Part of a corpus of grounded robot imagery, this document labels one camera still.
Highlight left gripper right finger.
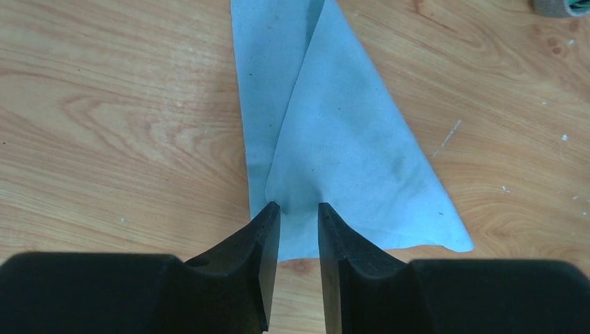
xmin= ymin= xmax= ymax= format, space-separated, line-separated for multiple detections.
xmin=318 ymin=203 xmax=589 ymax=333

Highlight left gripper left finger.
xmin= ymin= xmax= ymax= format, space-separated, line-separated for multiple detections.
xmin=1 ymin=202 xmax=280 ymax=333

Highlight light blue lens cloth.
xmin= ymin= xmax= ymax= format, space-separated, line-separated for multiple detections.
xmin=231 ymin=1 xmax=474 ymax=261

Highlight grey glasses case green lining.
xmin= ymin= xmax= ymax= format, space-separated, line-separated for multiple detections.
xmin=532 ymin=0 xmax=589 ymax=18

